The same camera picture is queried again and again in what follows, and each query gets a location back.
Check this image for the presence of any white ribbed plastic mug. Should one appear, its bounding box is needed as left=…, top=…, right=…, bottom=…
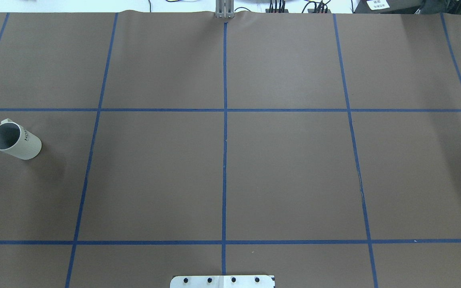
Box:
left=0, top=118, right=42, bottom=160

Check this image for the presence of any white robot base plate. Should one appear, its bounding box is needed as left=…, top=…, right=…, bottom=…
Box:
left=170, top=275, right=276, bottom=288

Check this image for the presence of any aluminium frame post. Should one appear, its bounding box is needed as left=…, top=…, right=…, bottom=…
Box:
left=215, top=0, right=235, bottom=19

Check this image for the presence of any brown table mat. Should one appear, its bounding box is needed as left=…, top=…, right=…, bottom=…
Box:
left=0, top=11, right=461, bottom=288

